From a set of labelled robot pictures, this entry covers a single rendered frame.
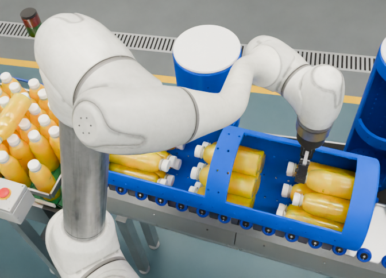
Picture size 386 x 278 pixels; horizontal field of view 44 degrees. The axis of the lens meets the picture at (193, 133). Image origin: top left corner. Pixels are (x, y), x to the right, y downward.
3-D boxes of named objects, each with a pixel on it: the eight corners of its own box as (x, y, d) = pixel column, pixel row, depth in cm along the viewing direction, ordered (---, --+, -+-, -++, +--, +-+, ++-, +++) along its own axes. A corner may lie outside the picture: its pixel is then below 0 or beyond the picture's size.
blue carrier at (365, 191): (351, 267, 144) (375, 221, 123) (95, 195, 165) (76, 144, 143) (361, 192, 161) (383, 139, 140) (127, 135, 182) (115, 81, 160)
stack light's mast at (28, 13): (44, 50, 189) (31, 19, 176) (31, 47, 191) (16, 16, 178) (51, 39, 193) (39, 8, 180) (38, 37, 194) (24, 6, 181)
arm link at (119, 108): (211, 104, 74) (162, 56, 81) (116, 112, 61) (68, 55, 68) (179, 166, 80) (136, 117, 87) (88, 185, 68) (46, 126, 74)
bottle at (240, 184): (250, 203, 143) (192, 188, 148) (254, 193, 150) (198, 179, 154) (254, 182, 141) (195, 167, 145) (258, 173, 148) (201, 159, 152)
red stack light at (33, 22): (35, 29, 180) (31, 21, 177) (20, 26, 182) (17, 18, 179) (43, 18, 184) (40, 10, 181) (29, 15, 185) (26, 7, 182)
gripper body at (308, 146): (324, 146, 120) (318, 165, 127) (329, 120, 124) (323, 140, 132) (294, 139, 121) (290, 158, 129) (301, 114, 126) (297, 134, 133)
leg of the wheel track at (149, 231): (157, 251, 253) (138, 195, 202) (147, 247, 254) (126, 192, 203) (161, 241, 256) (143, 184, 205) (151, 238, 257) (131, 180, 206)
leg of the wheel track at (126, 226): (147, 275, 245) (126, 224, 194) (137, 272, 247) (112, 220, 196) (151, 265, 248) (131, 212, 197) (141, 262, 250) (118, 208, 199)
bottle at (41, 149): (63, 166, 180) (47, 138, 165) (46, 176, 178) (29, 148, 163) (55, 153, 184) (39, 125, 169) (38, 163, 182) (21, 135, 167)
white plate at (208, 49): (198, 82, 182) (199, 85, 183) (254, 50, 190) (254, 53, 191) (159, 43, 196) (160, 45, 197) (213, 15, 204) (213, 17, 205)
